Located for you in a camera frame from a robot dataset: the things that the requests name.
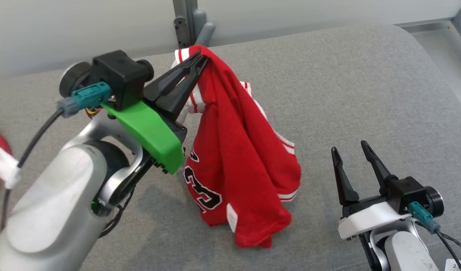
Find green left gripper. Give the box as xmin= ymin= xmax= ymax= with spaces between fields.
xmin=102 ymin=51 xmax=209 ymax=175

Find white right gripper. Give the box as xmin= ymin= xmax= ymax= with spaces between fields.
xmin=331 ymin=140 xmax=412 ymax=241

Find red basketball jersey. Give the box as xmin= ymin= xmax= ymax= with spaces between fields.
xmin=171 ymin=45 xmax=302 ymax=249

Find dark grey post bracket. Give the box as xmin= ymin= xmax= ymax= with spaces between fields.
xmin=173 ymin=17 xmax=191 ymax=49

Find right camera cable teal plug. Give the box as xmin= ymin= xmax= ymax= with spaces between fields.
xmin=408 ymin=201 xmax=461 ymax=271

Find camera cable teal plug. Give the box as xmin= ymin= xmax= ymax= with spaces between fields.
xmin=408 ymin=201 xmax=461 ymax=271
xmin=0 ymin=82 xmax=111 ymax=231

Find grey cylindrical post pipes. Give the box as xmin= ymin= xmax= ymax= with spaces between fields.
xmin=193 ymin=9 xmax=216 ymax=46

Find left camera cable teal plug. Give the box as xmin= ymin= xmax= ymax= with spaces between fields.
xmin=0 ymin=82 xmax=111 ymax=231

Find grey metal wall post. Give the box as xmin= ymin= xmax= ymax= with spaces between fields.
xmin=173 ymin=0 xmax=199 ymax=47

